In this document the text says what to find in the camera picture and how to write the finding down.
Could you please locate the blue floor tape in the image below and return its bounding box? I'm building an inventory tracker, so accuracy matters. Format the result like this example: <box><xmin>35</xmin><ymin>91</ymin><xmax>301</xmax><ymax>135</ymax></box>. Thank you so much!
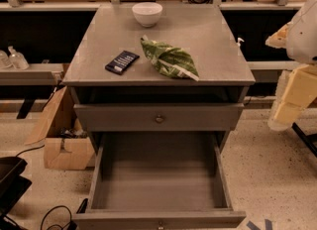
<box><xmin>246</xmin><ymin>219</ymin><xmax>273</xmax><ymax>230</ymax></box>

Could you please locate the clear plastic bottle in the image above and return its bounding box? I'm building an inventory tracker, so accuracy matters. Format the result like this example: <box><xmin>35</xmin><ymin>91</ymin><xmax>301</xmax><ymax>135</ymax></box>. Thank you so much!
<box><xmin>0</xmin><ymin>50</ymin><xmax>12</xmax><ymax>69</ymax></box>

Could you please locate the open cardboard box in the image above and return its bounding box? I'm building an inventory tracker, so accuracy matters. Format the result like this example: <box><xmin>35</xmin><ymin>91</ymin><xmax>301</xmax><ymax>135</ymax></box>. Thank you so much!
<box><xmin>25</xmin><ymin>87</ymin><xmax>94</xmax><ymax>171</ymax></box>

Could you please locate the white pump bottle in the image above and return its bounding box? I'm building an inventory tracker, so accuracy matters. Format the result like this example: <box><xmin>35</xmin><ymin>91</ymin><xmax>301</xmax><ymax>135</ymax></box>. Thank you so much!
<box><xmin>237</xmin><ymin>37</ymin><xmax>245</xmax><ymax>47</ymax></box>

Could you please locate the grey drawer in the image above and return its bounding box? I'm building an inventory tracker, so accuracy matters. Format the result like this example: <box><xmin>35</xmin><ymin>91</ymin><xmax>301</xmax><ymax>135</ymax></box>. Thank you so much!
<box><xmin>74</xmin><ymin>132</ymin><xmax>246</xmax><ymax>230</ymax></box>
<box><xmin>74</xmin><ymin>103</ymin><xmax>244</xmax><ymax>132</ymax></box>

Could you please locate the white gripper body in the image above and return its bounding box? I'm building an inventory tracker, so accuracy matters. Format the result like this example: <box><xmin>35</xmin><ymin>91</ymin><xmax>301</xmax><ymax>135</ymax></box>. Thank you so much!
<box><xmin>282</xmin><ymin>64</ymin><xmax>317</xmax><ymax>108</ymax></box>

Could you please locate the black floor cable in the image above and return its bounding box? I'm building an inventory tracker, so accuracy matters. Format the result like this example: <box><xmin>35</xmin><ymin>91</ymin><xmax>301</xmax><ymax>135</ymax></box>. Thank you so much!
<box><xmin>39</xmin><ymin>204</ymin><xmax>74</xmax><ymax>230</ymax></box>

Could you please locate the clear sanitizer bottle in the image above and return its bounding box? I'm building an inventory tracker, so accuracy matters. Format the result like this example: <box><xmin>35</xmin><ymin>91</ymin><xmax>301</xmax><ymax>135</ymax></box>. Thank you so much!
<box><xmin>8</xmin><ymin>46</ymin><xmax>29</xmax><ymax>70</ymax></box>

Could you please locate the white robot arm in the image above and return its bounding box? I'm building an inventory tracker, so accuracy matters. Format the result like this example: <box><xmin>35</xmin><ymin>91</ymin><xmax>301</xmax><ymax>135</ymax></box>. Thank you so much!
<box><xmin>265</xmin><ymin>0</ymin><xmax>317</xmax><ymax>131</ymax></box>

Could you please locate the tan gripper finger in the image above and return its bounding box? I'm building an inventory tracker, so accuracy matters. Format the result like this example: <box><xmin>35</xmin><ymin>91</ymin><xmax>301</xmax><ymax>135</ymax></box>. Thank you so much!
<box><xmin>267</xmin><ymin>101</ymin><xmax>304</xmax><ymax>131</ymax></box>

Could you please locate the black chair base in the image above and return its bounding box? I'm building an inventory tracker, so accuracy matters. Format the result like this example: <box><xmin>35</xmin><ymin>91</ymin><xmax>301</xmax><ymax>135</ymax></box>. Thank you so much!
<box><xmin>0</xmin><ymin>157</ymin><xmax>32</xmax><ymax>230</ymax></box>

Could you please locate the black equipment leg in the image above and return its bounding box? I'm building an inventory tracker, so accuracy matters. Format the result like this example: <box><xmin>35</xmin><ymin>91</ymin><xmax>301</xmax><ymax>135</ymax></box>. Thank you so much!
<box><xmin>292</xmin><ymin>123</ymin><xmax>317</xmax><ymax>157</ymax></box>

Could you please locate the grey top drawer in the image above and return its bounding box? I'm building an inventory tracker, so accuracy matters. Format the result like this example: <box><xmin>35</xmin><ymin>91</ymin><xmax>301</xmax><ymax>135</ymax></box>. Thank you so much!
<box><xmin>74</xmin><ymin>103</ymin><xmax>244</xmax><ymax>132</ymax></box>

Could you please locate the green chip bag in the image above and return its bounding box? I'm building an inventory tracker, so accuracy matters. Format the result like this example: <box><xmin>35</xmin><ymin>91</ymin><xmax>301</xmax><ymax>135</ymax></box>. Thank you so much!
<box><xmin>141</xmin><ymin>35</ymin><xmax>199</xmax><ymax>81</ymax></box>

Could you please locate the grey drawer cabinet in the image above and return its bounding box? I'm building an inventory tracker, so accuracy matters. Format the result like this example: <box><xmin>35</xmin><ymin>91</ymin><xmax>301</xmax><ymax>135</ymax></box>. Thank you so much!
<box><xmin>63</xmin><ymin>3</ymin><xmax>255</xmax><ymax>147</ymax></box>

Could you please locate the white ceramic bowl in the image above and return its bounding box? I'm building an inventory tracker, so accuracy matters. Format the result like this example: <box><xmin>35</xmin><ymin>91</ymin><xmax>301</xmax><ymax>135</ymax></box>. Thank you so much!
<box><xmin>132</xmin><ymin>2</ymin><xmax>162</xmax><ymax>27</ymax></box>

